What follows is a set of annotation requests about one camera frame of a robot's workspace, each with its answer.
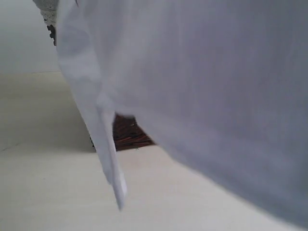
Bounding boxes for white shirt with red trim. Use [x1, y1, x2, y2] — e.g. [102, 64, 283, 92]
[56, 0, 308, 228]

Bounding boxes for dark brown wicker basket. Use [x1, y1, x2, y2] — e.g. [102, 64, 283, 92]
[47, 24, 157, 152]

